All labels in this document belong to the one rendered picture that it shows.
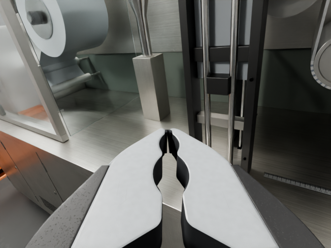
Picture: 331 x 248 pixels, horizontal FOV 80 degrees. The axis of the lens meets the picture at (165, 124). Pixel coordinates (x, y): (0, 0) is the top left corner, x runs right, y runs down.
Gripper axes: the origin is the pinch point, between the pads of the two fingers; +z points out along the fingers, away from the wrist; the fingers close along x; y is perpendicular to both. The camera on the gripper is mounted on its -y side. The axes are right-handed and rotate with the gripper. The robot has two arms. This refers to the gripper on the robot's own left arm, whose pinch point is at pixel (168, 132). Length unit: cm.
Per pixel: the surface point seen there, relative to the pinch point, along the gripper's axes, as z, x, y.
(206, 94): 33.9, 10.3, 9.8
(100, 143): 54, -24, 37
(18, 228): 88, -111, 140
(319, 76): 32.1, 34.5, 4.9
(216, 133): 51, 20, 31
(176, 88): 92, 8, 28
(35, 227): 88, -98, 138
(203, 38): 34.0, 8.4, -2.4
